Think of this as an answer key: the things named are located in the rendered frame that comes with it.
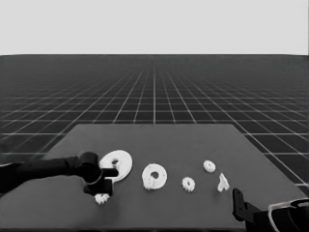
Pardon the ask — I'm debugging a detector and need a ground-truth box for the white round pin carrier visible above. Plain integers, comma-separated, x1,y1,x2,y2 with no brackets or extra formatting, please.
141,162,168,191

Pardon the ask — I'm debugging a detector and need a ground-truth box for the small white T-shaped piece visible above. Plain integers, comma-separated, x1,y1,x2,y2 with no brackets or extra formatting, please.
216,172,231,193

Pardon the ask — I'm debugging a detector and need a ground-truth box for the large thick white disc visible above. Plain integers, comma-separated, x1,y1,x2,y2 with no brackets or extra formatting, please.
98,149,133,184

